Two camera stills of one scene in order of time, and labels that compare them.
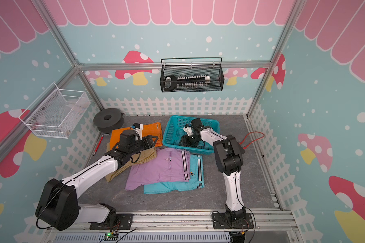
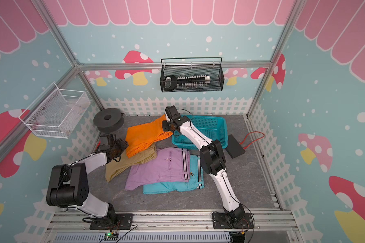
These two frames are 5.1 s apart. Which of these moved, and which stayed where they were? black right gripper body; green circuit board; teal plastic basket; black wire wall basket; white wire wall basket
Moved: teal plastic basket; black right gripper body
Stayed: black wire wall basket; white wire wall basket; green circuit board
